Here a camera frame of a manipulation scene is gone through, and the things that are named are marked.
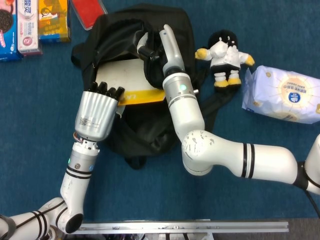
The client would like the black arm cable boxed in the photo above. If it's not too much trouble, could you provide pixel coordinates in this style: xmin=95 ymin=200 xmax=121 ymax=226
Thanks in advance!
xmin=303 ymin=184 xmax=320 ymax=218

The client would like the aluminium profile rail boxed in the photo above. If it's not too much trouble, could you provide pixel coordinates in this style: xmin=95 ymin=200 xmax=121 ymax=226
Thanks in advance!
xmin=74 ymin=220 xmax=290 ymax=235

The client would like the blue table cloth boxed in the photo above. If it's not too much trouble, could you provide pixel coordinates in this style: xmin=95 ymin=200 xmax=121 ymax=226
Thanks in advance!
xmin=0 ymin=0 xmax=320 ymax=223

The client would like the white wet wipes pack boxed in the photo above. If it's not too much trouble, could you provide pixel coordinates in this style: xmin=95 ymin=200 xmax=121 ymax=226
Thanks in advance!
xmin=241 ymin=65 xmax=320 ymax=125

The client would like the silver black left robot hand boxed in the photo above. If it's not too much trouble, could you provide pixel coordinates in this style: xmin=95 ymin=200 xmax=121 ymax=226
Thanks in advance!
xmin=74 ymin=81 xmax=126 ymax=141

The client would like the white pink toothpaste box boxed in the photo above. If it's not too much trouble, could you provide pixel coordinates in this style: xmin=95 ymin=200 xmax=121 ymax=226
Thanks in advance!
xmin=16 ymin=0 xmax=44 ymax=56

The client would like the black white penguin plush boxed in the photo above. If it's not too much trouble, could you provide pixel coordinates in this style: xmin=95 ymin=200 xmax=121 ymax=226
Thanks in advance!
xmin=194 ymin=29 xmax=256 ymax=88

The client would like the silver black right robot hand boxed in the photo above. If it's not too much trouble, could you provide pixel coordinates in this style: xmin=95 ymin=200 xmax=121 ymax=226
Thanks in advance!
xmin=136 ymin=24 xmax=186 ymax=76

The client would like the red stamp pad case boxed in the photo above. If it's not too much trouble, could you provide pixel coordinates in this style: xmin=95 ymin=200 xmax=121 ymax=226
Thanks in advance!
xmin=70 ymin=0 xmax=109 ymax=31

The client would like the yellow and blue carton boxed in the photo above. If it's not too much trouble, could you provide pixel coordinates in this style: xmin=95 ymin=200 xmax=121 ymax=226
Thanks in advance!
xmin=37 ymin=0 xmax=72 ymax=43

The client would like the white and yellow book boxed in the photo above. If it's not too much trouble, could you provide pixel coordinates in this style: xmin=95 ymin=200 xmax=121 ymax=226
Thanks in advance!
xmin=96 ymin=58 xmax=166 ymax=106

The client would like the blue cookie box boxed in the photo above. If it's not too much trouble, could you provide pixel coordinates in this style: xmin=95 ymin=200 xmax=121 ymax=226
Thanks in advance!
xmin=0 ymin=0 xmax=25 ymax=63

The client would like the black fabric backpack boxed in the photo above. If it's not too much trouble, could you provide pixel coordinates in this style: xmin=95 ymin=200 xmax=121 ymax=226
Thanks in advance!
xmin=70 ymin=2 xmax=236 ymax=171

